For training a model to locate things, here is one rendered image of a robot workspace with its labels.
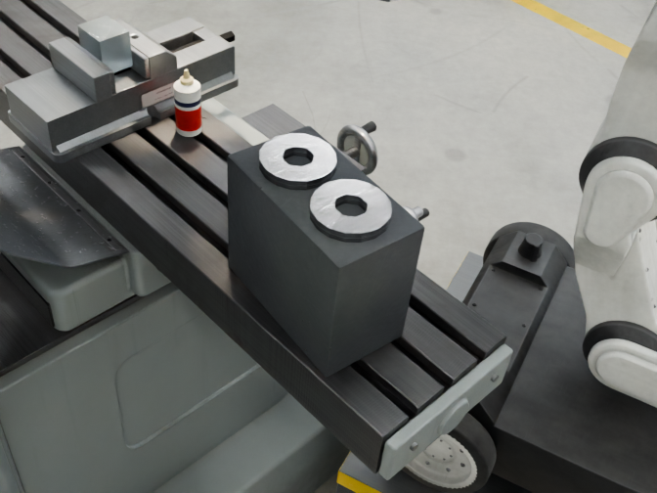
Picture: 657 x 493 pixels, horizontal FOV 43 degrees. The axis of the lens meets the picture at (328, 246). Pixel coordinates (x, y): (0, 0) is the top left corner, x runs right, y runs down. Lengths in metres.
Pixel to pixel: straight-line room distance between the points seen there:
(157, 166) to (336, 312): 0.47
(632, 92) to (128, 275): 0.77
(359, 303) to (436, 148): 2.08
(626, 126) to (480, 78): 2.18
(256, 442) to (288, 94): 1.65
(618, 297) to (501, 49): 2.31
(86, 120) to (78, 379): 0.40
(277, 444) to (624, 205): 0.94
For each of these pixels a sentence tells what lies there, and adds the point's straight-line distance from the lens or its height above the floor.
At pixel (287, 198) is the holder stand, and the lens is 0.92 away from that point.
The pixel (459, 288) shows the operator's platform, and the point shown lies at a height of 0.40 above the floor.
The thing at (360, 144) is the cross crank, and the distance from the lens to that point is 1.78.
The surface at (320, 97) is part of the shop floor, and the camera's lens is 3.15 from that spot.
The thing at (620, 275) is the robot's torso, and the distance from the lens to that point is 1.40.
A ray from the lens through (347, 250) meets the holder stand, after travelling 0.86.
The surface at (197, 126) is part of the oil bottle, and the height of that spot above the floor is 0.98.
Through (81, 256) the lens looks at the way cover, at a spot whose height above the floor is 0.90.
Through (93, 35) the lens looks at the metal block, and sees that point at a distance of 1.30.
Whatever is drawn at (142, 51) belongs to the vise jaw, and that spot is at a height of 1.07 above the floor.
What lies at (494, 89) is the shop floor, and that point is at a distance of 3.35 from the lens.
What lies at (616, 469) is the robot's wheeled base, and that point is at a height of 0.57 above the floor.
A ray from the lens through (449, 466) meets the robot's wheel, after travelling 1.53.
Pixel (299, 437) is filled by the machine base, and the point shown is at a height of 0.20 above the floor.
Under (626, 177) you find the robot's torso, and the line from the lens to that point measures 1.23.
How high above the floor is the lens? 1.75
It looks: 44 degrees down
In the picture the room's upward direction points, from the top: 6 degrees clockwise
